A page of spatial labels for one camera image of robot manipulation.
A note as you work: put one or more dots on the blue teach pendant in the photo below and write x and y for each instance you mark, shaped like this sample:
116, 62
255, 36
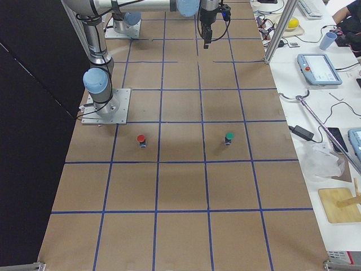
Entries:
318, 69
354, 136

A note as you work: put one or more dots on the green push button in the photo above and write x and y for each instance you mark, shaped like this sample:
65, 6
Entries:
228, 138

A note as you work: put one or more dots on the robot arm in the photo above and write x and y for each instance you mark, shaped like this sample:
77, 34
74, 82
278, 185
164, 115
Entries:
90, 14
128, 21

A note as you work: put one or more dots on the black smartphone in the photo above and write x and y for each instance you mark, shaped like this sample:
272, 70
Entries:
338, 136

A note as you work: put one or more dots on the yellow lemon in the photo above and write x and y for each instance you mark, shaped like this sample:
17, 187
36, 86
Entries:
293, 24

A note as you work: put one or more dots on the light blue cup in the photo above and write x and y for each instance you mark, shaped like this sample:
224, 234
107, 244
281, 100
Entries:
327, 40

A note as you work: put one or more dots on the black power adapter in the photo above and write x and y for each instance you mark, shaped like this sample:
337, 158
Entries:
303, 133

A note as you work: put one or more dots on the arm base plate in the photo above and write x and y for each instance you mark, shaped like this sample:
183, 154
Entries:
110, 33
115, 112

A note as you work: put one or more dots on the clear plastic bag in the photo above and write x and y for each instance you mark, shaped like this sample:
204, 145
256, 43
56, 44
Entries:
320, 163

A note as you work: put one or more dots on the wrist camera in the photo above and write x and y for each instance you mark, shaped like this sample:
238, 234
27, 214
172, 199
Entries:
225, 10

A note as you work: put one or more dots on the metal rod stand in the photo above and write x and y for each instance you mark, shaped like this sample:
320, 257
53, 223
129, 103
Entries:
301, 99

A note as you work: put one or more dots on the white keyboard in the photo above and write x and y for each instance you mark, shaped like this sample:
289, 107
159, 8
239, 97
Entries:
309, 10

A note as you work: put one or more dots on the wooden cutting board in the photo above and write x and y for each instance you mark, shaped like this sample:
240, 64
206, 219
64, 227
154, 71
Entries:
339, 205

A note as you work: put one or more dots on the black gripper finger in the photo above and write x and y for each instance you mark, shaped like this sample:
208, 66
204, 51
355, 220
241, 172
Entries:
207, 37

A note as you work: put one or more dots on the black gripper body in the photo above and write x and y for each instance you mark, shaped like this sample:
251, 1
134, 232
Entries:
206, 17

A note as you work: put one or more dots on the aluminium frame post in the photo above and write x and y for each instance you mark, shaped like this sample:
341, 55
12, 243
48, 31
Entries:
284, 19

